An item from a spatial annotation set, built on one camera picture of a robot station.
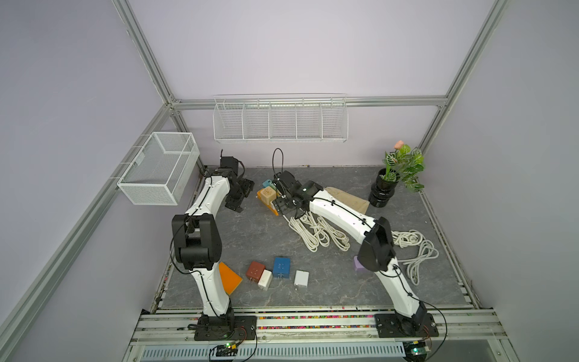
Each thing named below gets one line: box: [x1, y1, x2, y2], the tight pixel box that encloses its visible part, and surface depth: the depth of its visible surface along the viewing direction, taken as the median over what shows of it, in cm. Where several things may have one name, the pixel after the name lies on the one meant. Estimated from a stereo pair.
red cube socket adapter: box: [245, 260, 266, 283], surface depth 82 cm
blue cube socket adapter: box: [272, 256, 292, 279], surface depth 84 cm
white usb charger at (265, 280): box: [257, 269, 273, 292], surface depth 81 cm
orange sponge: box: [218, 261, 243, 295], surface depth 86 cm
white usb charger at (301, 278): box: [294, 269, 310, 288], surface depth 84 cm
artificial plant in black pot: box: [368, 140, 425, 208], surface depth 91 cm
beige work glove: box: [324, 186, 371, 215], surface depth 111 cm
